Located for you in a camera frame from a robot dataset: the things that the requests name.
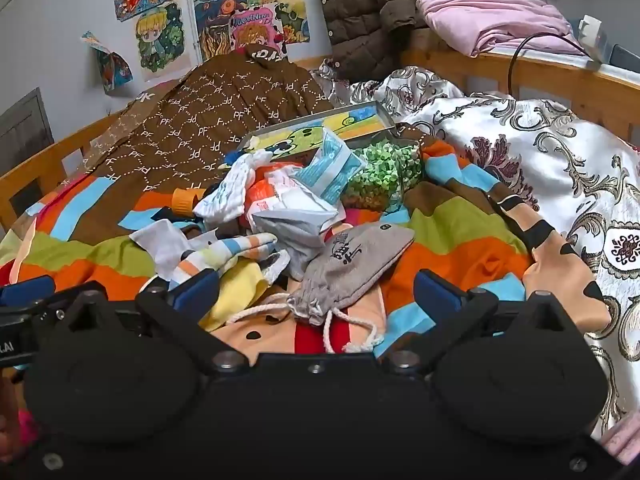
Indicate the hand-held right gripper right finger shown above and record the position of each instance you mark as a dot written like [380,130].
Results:
[440,295]

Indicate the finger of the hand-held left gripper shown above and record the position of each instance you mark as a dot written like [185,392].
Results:
[25,290]

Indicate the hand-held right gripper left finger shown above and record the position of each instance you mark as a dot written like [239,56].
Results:
[197,292]

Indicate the yellow cloth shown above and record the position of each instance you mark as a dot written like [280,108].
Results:
[240,290]

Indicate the white cloth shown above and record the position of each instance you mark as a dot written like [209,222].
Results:
[160,247]

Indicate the orange sock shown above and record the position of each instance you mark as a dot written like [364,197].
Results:
[187,199]

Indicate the white blue sock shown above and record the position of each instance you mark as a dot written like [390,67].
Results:
[230,190]

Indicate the cartoon print tin box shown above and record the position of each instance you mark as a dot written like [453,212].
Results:
[360,120]

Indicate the pastel striped sock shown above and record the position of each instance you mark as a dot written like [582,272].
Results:
[235,252]

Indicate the white sock dark trim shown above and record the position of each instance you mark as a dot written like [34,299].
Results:
[276,267]

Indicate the white plastic packet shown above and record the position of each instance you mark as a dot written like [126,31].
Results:
[295,230]

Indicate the orange white plastic bag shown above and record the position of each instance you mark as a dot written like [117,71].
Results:
[262,195]

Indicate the green bubble textured cloth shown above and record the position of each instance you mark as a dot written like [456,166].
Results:
[380,175]

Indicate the brown patterned quilt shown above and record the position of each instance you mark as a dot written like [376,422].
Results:
[200,125]

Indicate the blue face mask pack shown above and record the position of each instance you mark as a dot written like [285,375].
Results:
[330,165]

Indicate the white floral satin quilt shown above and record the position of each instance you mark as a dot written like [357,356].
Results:
[550,160]

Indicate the crumpled paper drawing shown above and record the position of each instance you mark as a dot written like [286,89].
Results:
[110,62]

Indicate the blond child drawing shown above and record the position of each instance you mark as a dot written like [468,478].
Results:
[160,40]

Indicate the light blue mattress sheet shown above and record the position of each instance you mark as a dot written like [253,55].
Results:
[550,57]

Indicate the orange swirl night drawing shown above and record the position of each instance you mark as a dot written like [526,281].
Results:
[215,25]

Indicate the pink cartoon girl drawing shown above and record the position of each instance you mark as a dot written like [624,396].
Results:
[255,30]

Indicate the pink blanket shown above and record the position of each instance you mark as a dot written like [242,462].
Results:
[490,20]

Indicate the brown puffer jacket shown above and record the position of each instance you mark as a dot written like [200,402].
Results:
[360,10]

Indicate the orange landscape drawing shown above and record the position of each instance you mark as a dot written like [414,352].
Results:
[285,5]

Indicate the white box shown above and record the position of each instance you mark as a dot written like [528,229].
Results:
[592,35]

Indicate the grey wall panel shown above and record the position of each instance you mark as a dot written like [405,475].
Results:
[22,140]

